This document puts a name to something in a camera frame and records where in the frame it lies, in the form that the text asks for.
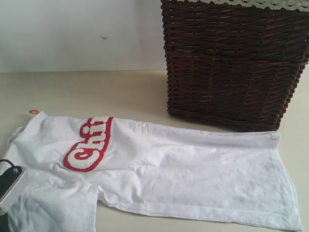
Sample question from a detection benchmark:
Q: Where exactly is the white shirt with red lettering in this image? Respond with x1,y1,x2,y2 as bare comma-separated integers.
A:
5,112,302,232

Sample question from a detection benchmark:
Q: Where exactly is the brown wicker laundry basket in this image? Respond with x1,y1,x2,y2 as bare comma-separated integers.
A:
161,0,309,132

